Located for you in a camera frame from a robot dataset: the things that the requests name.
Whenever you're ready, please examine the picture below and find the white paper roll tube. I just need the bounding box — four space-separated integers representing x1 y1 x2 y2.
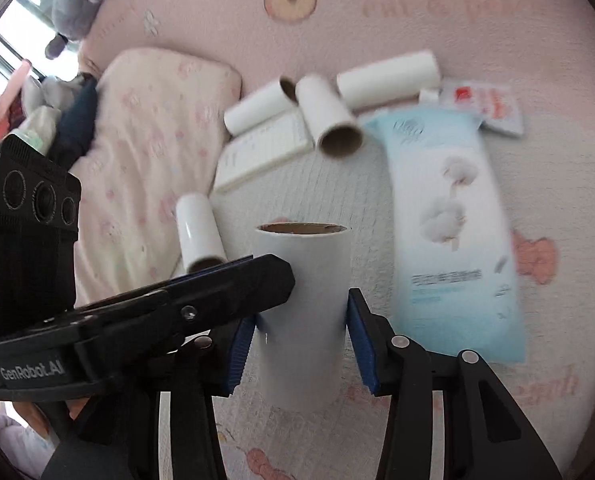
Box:
176 193 227 273
254 222 352 413
335 50 442 110
296 74 363 158
224 76 296 136

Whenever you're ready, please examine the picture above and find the white spiral notebook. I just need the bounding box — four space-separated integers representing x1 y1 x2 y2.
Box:
213 108 314 193

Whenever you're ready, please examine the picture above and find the person's hand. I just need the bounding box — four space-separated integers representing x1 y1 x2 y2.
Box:
12 398 88 440

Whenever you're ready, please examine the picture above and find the light blue cotton tissue pack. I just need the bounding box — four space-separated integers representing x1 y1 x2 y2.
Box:
363 105 526 364

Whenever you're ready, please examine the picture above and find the pink patterned pillow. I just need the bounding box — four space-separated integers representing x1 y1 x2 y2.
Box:
71 48 241 307

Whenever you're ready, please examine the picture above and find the red white small packet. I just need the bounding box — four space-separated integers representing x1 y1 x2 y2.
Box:
418 78 525 138

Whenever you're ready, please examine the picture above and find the pink Hello Kitty sofa cover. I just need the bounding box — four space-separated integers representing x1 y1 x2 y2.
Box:
74 0 595 479

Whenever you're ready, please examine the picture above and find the window frame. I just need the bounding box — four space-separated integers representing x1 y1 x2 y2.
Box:
0 32 46 82

